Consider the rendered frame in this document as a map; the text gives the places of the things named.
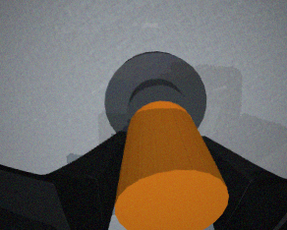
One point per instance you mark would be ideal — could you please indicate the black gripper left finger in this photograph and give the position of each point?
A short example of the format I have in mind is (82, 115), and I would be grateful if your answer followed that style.
(77, 196)

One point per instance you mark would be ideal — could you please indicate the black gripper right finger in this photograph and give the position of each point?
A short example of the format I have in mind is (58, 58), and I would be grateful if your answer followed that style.
(257, 198)

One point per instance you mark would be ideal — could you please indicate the orange knob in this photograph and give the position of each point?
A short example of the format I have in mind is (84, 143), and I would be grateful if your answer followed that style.
(168, 179)

